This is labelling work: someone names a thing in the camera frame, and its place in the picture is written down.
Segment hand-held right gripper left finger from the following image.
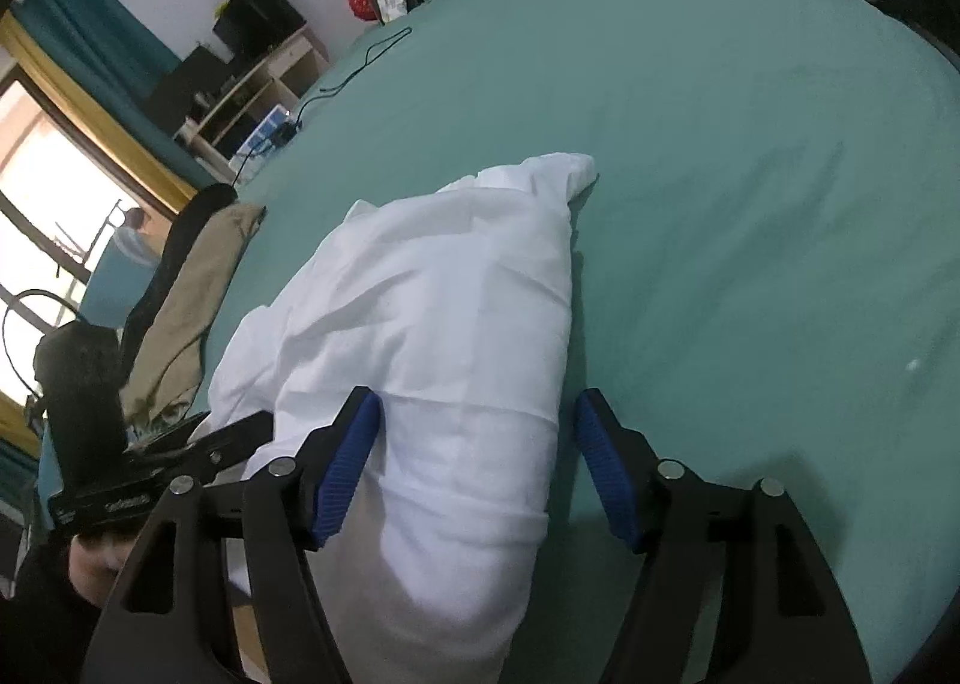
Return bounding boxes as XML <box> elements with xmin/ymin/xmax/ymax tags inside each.
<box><xmin>79</xmin><ymin>385</ymin><xmax>386</xmax><ymax>684</ymax></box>

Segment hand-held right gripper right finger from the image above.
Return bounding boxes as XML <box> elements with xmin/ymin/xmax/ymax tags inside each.
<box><xmin>574</xmin><ymin>388</ymin><xmax>875</xmax><ymax>684</ymax></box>

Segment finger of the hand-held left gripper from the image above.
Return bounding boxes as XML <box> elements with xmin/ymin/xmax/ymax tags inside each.
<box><xmin>184</xmin><ymin>409</ymin><xmax>275</xmax><ymax>484</ymax></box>

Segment white hoodie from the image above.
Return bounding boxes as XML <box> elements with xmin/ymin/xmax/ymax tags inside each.
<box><xmin>206</xmin><ymin>151</ymin><xmax>598</xmax><ymax>684</ymax></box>

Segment beige pants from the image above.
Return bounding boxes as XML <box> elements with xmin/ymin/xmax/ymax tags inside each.
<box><xmin>118</xmin><ymin>203</ymin><xmax>268</xmax><ymax>428</ymax></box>

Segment window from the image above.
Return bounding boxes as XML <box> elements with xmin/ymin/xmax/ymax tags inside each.
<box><xmin>0</xmin><ymin>65</ymin><xmax>182</xmax><ymax>434</ymax></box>

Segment black cloth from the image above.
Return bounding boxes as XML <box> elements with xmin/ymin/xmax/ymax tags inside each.
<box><xmin>120</xmin><ymin>183</ymin><xmax>238</xmax><ymax>385</ymax></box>

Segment yellow curtain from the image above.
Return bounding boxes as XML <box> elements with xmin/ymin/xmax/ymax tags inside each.
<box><xmin>0</xmin><ymin>9</ymin><xmax>201</xmax><ymax>214</ymax></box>

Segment green bed sheet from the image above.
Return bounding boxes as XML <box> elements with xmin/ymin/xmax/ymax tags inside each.
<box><xmin>37</xmin><ymin>0</ymin><xmax>960</xmax><ymax>684</ymax></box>

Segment white power strip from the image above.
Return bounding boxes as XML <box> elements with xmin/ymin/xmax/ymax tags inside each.
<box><xmin>238</xmin><ymin>104</ymin><xmax>298</xmax><ymax>158</ymax></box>

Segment teal curtain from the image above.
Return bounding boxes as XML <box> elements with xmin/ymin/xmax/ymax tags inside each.
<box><xmin>13</xmin><ymin>0</ymin><xmax>220</xmax><ymax>205</ymax></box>

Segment wooden desk with shelves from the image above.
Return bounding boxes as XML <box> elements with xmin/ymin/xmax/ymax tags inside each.
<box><xmin>175</xmin><ymin>26</ymin><xmax>332</xmax><ymax>184</ymax></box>

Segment black monitor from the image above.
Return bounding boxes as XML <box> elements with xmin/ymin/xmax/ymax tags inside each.
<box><xmin>212</xmin><ymin>0</ymin><xmax>309</xmax><ymax>59</ymax></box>

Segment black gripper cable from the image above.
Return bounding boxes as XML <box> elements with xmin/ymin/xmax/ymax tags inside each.
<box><xmin>0</xmin><ymin>289</ymin><xmax>83</xmax><ymax>404</ymax></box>

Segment thin black charging cable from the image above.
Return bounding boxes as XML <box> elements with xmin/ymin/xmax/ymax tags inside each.
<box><xmin>295</xmin><ymin>27</ymin><xmax>414</xmax><ymax>124</ymax></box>

